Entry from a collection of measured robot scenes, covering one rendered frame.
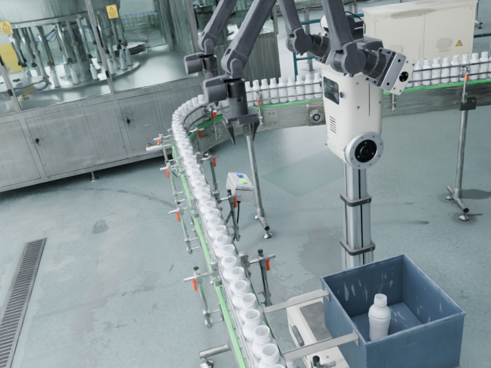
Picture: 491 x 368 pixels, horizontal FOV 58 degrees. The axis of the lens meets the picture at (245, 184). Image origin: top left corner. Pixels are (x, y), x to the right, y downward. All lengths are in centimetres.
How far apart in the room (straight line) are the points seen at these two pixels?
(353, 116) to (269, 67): 527
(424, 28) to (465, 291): 334
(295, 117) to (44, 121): 268
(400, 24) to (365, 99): 378
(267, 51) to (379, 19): 207
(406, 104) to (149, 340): 225
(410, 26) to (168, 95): 275
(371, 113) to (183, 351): 170
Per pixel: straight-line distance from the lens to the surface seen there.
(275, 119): 317
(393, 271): 167
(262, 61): 692
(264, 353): 106
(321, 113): 305
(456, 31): 569
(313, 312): 242
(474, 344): 272
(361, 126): 178
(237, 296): 121
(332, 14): 149
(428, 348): 148
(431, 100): 331
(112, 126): 485
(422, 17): 554
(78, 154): 497
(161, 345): 281
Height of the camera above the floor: 193
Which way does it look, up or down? 27 degrees down
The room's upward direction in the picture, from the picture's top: 9 degrees counter-clockwise
